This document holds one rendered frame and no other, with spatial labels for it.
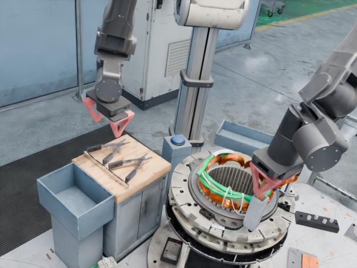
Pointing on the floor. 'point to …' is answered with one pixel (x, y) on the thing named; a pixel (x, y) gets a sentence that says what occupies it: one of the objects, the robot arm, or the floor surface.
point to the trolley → (274, 6)
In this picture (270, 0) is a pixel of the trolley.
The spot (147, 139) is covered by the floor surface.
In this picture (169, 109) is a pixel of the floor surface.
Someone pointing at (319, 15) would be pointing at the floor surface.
